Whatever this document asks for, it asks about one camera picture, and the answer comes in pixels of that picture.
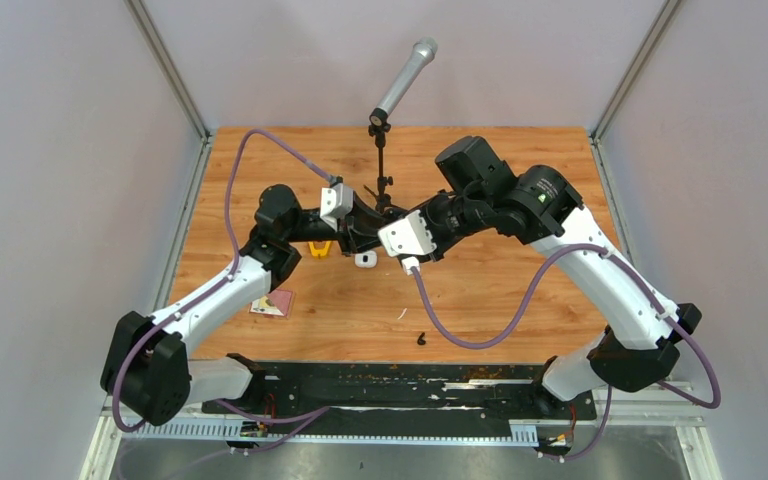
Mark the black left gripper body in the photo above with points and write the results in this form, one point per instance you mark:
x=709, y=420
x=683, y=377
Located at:
x=346, y=234

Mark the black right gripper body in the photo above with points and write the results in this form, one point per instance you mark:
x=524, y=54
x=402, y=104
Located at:
x=448, y=219

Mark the white earbud charging case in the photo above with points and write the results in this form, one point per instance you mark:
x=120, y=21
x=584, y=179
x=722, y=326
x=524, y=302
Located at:
x=366, y=260

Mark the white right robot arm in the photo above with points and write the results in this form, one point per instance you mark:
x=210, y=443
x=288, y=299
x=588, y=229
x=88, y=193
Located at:
x=541, y=209

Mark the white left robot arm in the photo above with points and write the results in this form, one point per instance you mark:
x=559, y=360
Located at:
x=148, y=367

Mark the yellow triangular plastic piece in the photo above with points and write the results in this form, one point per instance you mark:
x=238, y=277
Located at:
x=320, y=249

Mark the small pink card packet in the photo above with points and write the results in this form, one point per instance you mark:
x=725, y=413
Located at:
x=276, y=304

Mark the black tripod mic stand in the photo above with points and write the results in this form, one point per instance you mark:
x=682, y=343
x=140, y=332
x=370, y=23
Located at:
x=382, y=198

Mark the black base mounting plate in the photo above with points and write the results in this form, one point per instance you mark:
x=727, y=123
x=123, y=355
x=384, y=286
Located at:
x=406, y=400

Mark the silver microphone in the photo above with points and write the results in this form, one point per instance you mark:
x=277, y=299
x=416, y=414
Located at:
x=422, y=54

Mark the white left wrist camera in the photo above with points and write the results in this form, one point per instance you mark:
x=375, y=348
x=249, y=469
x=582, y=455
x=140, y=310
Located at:
x=335, y=203

